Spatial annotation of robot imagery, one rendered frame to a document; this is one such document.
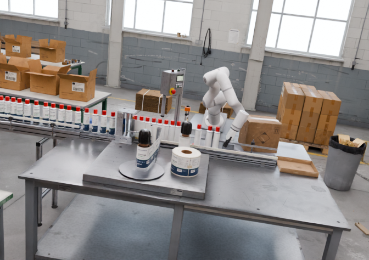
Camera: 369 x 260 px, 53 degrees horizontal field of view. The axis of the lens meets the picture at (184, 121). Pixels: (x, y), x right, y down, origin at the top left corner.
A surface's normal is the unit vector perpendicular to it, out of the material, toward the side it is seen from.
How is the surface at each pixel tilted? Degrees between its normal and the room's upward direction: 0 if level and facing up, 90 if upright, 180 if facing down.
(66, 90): 89
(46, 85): 90
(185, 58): 90
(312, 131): 88
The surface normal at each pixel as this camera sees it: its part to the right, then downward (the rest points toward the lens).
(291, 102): -0.22, 0.26
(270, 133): 0.09, 0.30
